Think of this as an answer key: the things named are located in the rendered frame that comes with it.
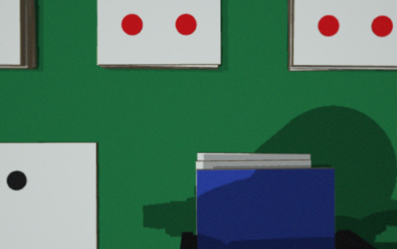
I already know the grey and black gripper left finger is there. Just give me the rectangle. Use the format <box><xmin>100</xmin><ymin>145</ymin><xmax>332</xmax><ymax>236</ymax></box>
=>
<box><xmin>180</xmin><ymin>232</ymin><xmax>198</xmax><ymax>249</ymax></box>

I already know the white playing card with red pips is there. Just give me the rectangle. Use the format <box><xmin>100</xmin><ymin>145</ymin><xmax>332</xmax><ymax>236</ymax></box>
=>
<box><xmin>97</xmin><ymin>0</ymin><xmax>220</xmax><ymax>65</ymax></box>
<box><xmin>0</xmin><ymin>0</ymin><xmax>24</xmax><ymax>66</ymax></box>
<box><xmin>292</xmin><ymin>0</ymin><xmax>397</xmax><ymax>67</ymax></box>

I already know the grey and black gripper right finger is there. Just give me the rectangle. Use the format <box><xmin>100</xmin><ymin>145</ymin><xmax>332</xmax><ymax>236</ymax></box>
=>
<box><xmin>335</xmin><ymin>230</ymin><xmax>377</xmax><ymax>249</ymax></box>

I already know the green felt mat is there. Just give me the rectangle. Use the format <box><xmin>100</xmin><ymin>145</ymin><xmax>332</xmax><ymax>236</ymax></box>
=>
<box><xmin>0</xmin><ymin>0</ymin><xmax>397</xmax><ymax>249</ymax></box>

